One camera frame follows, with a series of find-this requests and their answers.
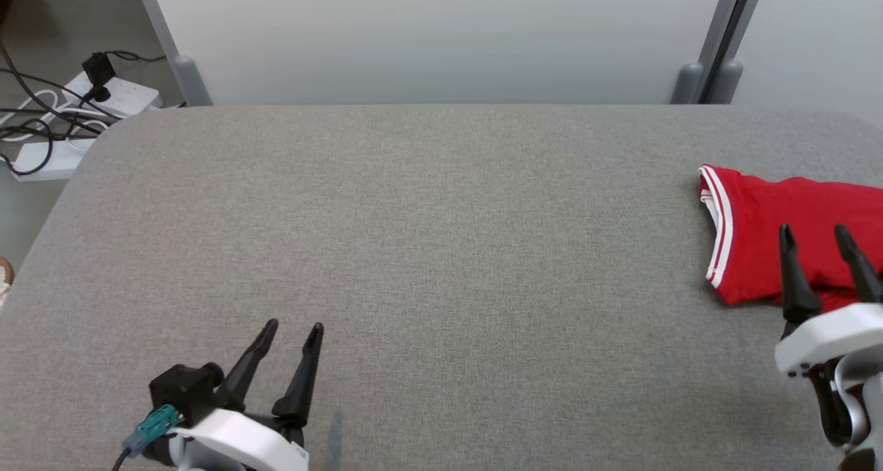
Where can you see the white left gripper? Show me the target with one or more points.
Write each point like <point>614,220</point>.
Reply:
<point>241,443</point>

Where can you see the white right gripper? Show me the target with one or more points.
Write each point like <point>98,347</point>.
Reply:
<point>835,333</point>

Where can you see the red Bulls 23 jersey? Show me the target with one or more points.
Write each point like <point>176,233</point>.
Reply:
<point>759,236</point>

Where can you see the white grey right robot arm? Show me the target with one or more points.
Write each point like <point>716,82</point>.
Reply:
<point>859,416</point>

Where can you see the small brown white object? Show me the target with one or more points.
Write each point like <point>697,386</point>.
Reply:
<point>5,274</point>

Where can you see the black mains plug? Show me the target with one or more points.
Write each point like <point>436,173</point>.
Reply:
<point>98,94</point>

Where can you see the black power adapter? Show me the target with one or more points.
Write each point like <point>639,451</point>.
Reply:
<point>98,69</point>

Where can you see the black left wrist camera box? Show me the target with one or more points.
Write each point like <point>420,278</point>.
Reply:
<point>183,392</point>

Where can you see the grey metal partition post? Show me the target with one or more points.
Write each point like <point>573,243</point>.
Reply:
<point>703,43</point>
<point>735,40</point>
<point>172,36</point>

